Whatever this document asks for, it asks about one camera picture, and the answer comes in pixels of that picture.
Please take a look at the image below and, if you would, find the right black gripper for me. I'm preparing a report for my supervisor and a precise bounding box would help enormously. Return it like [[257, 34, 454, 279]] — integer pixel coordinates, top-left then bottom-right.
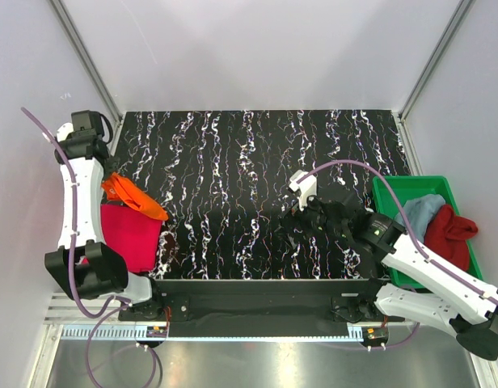
[[275, 188, 348, 249]]

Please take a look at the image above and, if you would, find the orange t shirt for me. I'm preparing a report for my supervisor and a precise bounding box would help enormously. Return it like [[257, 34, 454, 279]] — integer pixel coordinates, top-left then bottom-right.
[[101, 172, 169, 221]]

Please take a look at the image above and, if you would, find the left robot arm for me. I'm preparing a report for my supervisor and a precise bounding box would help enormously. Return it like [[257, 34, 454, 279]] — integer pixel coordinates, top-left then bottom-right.
[[44, 110, 165, 320]]

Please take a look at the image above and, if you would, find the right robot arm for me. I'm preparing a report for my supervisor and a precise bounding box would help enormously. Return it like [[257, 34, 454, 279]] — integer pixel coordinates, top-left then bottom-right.
[[282, 196, 498, 361]]

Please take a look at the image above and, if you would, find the light blue t shirt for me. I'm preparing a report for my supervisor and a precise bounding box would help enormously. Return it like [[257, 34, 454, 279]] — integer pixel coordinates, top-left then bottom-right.
[[403, 194, 445, 241]]

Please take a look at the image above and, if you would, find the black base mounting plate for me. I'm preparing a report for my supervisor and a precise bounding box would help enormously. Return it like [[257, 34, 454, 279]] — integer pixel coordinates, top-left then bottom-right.
[[117, 282, 404, 323]]

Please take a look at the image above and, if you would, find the dark red t shirt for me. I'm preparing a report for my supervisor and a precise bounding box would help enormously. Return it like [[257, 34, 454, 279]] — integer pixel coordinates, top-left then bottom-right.
[[424, 204, 479, 272]]

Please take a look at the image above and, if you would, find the folded magenta t shirt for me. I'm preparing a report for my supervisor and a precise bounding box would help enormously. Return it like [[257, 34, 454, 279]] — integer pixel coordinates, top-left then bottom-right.
[[100, 205, 162, 273]]

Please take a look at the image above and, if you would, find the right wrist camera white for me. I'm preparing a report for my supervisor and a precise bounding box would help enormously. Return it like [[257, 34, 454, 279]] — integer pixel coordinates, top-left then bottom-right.
[[288, 170, 317, 211]]

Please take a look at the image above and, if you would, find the right aluminium frame post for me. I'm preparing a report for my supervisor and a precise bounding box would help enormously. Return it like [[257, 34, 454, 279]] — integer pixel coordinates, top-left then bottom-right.
[[397, 0, 476, 122]]

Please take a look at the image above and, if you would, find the aluminium frame post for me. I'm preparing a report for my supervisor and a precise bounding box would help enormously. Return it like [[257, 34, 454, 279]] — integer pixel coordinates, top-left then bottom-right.
[[397, 0, 476, 122], [45, 0, 125, 124]]

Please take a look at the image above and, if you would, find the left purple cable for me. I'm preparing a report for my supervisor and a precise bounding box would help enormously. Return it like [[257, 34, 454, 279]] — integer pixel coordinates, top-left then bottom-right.
[[20, 107, 163, 387]]

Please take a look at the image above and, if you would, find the left aluminium frame post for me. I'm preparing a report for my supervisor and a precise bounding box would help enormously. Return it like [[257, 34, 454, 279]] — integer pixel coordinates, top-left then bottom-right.
[[45, 0, 125, 124]]

